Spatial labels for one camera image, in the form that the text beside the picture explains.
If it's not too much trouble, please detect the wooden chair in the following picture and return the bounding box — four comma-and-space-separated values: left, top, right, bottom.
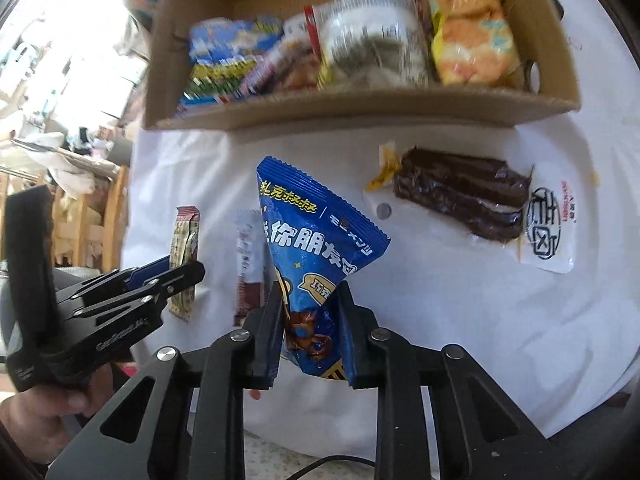
50, 165, 132, 268

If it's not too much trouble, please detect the white cloth pile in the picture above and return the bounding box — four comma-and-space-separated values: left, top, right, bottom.
20, 132, 118, 196

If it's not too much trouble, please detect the white red-edged snack packet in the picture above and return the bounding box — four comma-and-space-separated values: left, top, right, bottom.
304, 0, 433, 88

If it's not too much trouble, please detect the blue cartoon snack packet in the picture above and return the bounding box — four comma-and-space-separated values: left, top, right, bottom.
189, 17, 283, 63

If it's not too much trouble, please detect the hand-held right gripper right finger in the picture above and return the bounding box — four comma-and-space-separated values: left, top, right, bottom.
336, 282, 593, 480

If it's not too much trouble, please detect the black cable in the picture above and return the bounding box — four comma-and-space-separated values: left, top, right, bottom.
295, 452, 378, 480

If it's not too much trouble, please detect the red clear snack packet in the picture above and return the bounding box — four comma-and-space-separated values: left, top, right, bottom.
270, 35, 321, 93

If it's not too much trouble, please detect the brown striped snack stick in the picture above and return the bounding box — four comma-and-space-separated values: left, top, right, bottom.
167, 206, 202, 322

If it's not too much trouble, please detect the purple snack packet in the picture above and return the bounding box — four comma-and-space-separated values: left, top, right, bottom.
235, 55, 281, 98

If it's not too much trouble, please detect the dark jerky packet white label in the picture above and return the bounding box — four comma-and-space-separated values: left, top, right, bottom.
367, 145, 576, 275

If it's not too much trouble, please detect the white red-ended snack stick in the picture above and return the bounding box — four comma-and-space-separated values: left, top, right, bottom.
232, 208, 266, 328

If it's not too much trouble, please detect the yellow snack bag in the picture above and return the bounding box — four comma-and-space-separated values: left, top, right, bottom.
419, 0, 516, 87

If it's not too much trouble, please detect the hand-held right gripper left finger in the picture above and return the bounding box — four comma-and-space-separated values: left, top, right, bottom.
47, 280, 291, 480

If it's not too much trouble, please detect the green striped snack packet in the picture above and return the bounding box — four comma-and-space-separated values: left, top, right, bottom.
177, 57, 266, 111

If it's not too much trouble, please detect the blue cone snack bag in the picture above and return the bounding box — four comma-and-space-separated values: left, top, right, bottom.
256, 156, 392, 382

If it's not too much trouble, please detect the person's left hand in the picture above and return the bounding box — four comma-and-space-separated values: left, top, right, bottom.
0, 360, 111, 463

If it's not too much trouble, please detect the brown cardboard box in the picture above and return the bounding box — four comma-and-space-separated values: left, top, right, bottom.
142, 0, 583, 131

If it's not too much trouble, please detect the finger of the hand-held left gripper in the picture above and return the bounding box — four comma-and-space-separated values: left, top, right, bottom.
60, 261, 207, 331
57, 255, 173, 306

